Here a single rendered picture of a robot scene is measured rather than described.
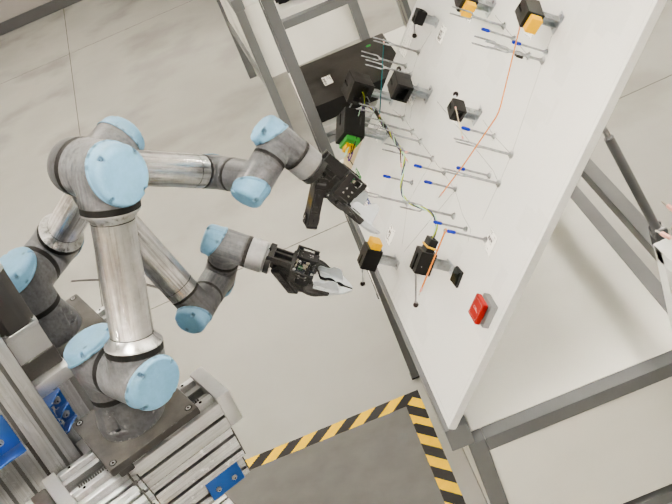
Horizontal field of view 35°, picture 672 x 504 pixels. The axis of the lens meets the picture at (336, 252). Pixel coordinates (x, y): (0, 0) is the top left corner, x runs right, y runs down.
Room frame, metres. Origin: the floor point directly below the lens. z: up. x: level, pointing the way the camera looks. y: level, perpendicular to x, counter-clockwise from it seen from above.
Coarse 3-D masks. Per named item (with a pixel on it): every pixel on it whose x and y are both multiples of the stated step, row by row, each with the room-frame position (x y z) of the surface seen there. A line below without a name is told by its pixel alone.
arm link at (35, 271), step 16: (16, 256) 2.32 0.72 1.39; (32, 256) 2.29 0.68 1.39; (48, 256) 2.33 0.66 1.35; (16, 272) 2.25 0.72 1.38; (32, 272) 2.26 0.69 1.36; (48, 272) 2.30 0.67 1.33; (16, 288) 2.24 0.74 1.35; (32, 288) 2.25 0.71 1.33; (48, 288) 2.28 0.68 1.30; (32, 304) 2.24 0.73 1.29; (48, 304) 2.26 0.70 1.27
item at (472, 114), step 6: (456, 96) 2.29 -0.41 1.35; (450, 102) 2.25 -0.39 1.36; (456, 102) 2.24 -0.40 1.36; (462, 102) 2.24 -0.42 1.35; (450, 108) 2.24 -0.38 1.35; (462, 108) 2.22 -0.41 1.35; (468, 108) 2.24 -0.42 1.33; (480, 108) 2.23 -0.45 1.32; (450, 114) 2.22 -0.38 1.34; (456, 114) 2.24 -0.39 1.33; (462, 114) 2.21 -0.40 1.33; (468, 114) 2.24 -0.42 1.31; (474, 114) 2.22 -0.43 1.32; (480, 114) 2.22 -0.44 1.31; (456, 120) 2.22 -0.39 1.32; (474, 120) 2.23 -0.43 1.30
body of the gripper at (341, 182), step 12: (324, 156) 2.08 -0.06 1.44; (324, 168) 2.04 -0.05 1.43; (336, 168) 2.05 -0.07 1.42; (348, 168) 2.10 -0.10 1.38; (312, 180) 2.04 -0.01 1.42; (324, 180) 2.05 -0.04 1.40; (336, 180) 2.05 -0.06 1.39; (348, 180) 2.04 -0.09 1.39; (360, 180) 2.04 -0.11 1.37; (336, 192) 2.03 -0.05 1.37; (348, 192) 2.04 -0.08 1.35; (360, 192) 2.03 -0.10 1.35
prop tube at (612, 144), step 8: (608, 144) 1.88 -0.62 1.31; (616, 144) 1.88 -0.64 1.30; (616, 152) 1.88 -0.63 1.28; (616, 160) 1.89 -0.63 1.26; (624, 160) 1.88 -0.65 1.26; (624, 168) 1.88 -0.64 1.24; (624, 176) 1.89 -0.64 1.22; (632, 176) 1.88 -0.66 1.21; (632, 184) 1.88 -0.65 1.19; (632, 192) 1.89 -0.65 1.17; (640, 192) 1.88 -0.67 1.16; (640, 200) 1.88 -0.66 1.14; (640, 208) 1.89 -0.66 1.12; (648, 208) 1.88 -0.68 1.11; (648, 216) 1.88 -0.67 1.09; (656, 224) 1.88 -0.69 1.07
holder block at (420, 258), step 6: (420, 246) 2.07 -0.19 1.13; (414, 252) 2.07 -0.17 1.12; (420, 252) 2.04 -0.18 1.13; (426, 252) 2.04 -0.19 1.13; (414, 258) 2.06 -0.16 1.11; (420, 258) 2.03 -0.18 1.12; (426, 258) 2.03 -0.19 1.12; (432, 258) 2.03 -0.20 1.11; (414, 264) 2.04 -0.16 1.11; (420, 264) 2.03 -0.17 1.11; (426, 264) 2.03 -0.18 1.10; (432, 264) 2.03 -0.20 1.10; (414, 270) 2.03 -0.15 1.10; (420, 270) 2.03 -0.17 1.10; (426, 270) 2.03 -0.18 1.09
